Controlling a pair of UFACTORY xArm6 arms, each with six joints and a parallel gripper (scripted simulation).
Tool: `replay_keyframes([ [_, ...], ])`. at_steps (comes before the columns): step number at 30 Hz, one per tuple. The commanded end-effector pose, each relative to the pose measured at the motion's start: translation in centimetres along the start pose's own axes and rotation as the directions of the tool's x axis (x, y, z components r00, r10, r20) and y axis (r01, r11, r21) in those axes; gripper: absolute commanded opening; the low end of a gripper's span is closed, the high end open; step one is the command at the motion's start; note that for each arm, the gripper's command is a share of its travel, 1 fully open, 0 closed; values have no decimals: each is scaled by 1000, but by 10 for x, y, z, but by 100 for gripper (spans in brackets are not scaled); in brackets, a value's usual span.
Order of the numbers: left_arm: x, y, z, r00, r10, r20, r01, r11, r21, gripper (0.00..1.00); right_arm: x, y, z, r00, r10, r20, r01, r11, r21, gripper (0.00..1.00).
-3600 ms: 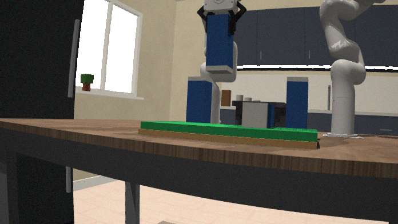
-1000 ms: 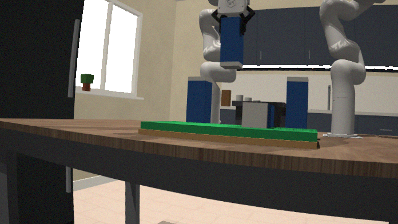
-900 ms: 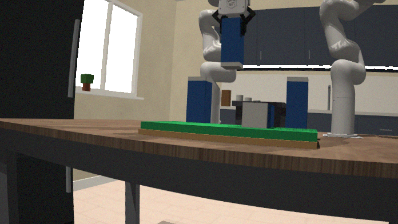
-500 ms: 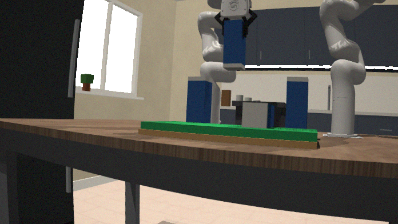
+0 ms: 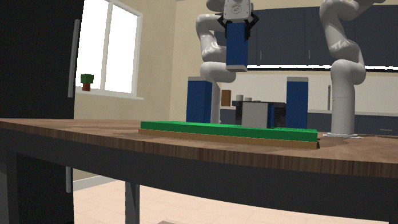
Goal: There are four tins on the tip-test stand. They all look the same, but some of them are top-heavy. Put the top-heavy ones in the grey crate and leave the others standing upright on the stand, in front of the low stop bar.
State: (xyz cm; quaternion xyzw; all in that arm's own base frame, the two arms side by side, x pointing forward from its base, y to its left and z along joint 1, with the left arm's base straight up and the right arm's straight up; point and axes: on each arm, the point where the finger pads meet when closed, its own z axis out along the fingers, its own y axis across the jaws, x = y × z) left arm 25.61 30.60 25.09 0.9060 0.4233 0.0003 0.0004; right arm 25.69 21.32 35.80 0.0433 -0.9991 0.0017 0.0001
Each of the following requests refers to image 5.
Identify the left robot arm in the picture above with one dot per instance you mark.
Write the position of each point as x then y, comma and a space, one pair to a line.
349, 69

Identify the grey crate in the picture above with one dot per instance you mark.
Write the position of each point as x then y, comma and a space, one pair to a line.
279, 112

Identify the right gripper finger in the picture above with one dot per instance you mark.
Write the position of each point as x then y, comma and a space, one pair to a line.
220, 20
250, 25

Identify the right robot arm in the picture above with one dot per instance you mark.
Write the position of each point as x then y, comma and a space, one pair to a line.
213, 55

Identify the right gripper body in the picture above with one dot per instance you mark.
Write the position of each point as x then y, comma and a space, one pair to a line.
237, 10

